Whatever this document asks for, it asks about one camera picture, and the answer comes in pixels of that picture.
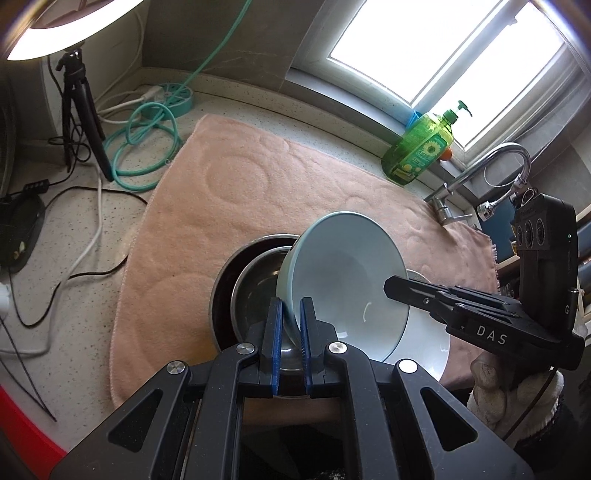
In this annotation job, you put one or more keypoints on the white plate with grey leaves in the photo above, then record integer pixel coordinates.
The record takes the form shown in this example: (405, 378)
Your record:
(425, 341)

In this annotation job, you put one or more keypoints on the chrome faucet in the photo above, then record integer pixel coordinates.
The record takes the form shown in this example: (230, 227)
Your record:
(443, 212)

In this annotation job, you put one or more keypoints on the red steel bowl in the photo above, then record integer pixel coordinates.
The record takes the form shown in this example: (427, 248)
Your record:
(258, 295)

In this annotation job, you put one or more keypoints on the person's right hand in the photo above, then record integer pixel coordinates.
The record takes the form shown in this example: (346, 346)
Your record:
(489, 392)

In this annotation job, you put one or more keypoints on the black tripod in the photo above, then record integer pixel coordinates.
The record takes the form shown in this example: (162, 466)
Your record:
(76, 92)

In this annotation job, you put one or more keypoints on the orange fruit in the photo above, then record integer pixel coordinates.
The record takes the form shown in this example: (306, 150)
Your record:
(445, 153)

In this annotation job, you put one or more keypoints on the light blue ceramic bowl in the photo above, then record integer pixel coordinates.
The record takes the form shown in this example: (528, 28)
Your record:
(341, 267)

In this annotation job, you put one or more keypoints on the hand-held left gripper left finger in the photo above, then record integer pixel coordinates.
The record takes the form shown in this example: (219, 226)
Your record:
(276, 346)

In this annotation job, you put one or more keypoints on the green dish soap bottle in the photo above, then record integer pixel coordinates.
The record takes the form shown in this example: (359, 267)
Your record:
(415, 147)

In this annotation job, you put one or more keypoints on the black inline controller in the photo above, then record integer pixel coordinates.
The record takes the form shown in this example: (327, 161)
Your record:
(37, 186)

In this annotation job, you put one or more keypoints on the pink towel mat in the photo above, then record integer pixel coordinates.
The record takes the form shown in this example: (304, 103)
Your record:
(207, 207)

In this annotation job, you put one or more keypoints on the large steel bowl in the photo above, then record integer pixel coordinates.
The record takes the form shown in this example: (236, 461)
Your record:
(221, 295)

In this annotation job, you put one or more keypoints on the window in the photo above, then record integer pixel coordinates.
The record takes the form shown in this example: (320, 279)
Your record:
(415, 46)

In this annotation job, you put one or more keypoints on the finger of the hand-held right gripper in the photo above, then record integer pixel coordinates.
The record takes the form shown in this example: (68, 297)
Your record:
(489, 302)
(411, 290)

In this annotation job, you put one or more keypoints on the white charger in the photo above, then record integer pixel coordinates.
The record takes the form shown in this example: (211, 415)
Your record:
(4, 300)

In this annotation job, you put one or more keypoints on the red object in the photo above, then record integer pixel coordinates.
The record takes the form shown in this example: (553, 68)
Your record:
(18, 424)

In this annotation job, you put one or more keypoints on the blue knife holder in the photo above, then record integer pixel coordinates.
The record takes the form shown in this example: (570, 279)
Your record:
(496, 228)

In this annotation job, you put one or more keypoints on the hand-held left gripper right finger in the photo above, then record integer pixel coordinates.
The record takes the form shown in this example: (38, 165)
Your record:
(305, 346)

